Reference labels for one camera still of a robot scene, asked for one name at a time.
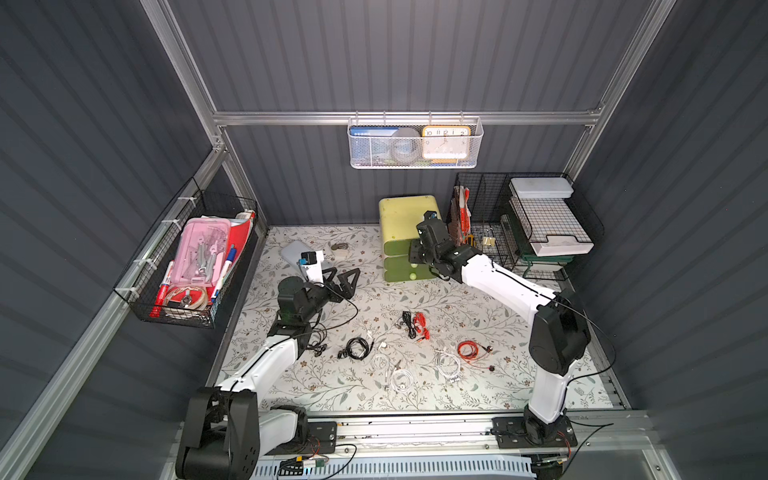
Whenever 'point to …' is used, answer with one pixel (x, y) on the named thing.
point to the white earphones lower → (401, 380)
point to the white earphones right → (454, 377)
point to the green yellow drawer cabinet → (399, 217)
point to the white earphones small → (383, 345)
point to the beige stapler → (341, 246)
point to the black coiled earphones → (356, 348)
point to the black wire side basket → (146, 286)
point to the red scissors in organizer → (464, 213)
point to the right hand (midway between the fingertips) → (422, 242)
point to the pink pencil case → (200, 252)
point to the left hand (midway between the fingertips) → (349, 271)
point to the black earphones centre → (407, 319)
